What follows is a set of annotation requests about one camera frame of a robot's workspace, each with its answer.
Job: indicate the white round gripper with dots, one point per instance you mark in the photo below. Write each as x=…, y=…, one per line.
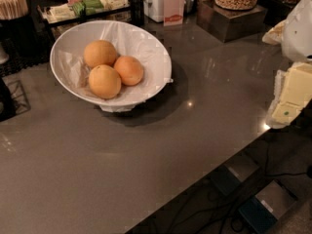
x=298, y=33

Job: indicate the orange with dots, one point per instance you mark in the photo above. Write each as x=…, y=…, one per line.
x=130, y=70
x=104, y=82
x=99, y=52

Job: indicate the white paper bowl liner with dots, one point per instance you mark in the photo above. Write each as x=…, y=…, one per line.
x=70, y=69

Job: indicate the white bowl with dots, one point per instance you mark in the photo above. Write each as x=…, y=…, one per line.
x=139, y=46

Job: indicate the dark metal box stand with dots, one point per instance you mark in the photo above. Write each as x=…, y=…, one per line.
x=228, y=25

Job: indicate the small white card sign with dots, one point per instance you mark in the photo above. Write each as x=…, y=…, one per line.
x=173, y=12

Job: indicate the far blue floor box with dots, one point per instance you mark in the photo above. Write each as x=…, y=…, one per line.
x=233, y=173

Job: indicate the blue floor box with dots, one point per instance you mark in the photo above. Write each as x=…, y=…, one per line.
x=233, y=173
x=263, y=210

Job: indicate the near blue floor box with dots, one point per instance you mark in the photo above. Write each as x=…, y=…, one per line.
x=263, y=210

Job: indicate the black tea bag rack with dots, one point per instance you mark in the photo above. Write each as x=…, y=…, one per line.
x=130, y=11

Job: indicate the green tea bag packets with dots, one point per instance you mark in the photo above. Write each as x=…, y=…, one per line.
x=87, y=7

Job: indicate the white tea bag packets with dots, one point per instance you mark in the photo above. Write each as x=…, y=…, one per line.
x=60, y=13

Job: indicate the black wire rack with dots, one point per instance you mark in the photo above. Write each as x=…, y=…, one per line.
x=13, y=99

